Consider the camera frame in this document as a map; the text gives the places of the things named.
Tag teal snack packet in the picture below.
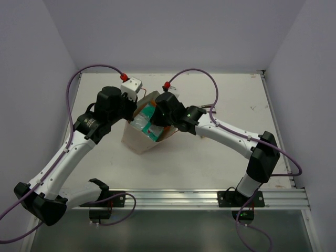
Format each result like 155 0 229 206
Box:
130 102 164 141

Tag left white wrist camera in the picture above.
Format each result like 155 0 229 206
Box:
120 77 143 96

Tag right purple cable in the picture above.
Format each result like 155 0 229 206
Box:
167 68 303 252

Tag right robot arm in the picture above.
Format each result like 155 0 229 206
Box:
150 92 280 206

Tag purple cable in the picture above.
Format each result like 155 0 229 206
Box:
167 68 303 252
0 64 137 242

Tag right black base bracket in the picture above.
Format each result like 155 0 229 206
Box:
217 186 265 224

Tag aluminium mounting rail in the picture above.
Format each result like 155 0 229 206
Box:
62 187 312 211

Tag black base bracket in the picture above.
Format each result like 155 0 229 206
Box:
88 191 125 224
217 186 265 224

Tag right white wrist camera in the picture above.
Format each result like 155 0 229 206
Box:
162 81 180 98

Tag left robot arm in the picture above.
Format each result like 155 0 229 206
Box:
14 86 139 226

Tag left black base bracket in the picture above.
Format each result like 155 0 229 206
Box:
88 191 125 224

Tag white paper bag orange handles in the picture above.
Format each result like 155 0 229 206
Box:
121 91 178 154

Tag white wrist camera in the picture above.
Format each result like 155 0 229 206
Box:
120 77 143 96
162 81 180 98

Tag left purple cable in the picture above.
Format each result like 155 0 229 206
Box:
0 64 137 242

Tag brown chocolate bar wrapper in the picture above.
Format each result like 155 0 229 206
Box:
200 104 217 114

